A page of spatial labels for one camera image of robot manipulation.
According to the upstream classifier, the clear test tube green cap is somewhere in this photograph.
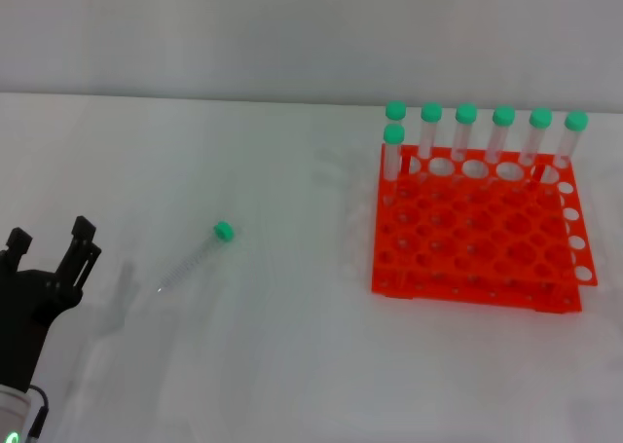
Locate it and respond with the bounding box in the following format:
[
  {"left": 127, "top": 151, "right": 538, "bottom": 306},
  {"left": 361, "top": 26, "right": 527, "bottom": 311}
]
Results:
[
  {"left": 452, "top": 102, "right": 478, "bottom": 163},
  {"left": 385, "top": 99, "right": 409, "bottom": 147},
  {"left": 156, "top": 220, "right": 236, "bottom": 296},
  {"left": 485, "top": 105, "right": 516, "bottom": 166},
  {"left": 552, "top": 111, "right": 589, "bottom": 170},
  {"left": 419, "top": 101, "right": 443, "bottom": 160},
  {"left": 382, "top": 123, "right": 406, "bottom": 205},
  {"left": 518, "top": 106, "right": 554, "bottom": 167}
]

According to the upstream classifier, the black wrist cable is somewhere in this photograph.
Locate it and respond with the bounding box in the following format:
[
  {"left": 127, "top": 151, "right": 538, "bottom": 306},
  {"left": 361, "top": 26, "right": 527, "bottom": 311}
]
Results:
[{"left": 24, "top": 386, "right": 51, "bottom": 443}]

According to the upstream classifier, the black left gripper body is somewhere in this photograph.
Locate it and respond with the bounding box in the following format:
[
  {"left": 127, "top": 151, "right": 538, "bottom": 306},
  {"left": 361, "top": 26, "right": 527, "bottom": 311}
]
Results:
[{"left": 0, "top": 250, "right": 84, "bottom": 393}]

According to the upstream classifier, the orange test tube rack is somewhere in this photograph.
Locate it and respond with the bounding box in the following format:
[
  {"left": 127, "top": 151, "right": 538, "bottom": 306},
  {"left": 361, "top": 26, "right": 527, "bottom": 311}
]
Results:
[{"left": 369, "top": 143, "right": 600, "bottom": 314}]

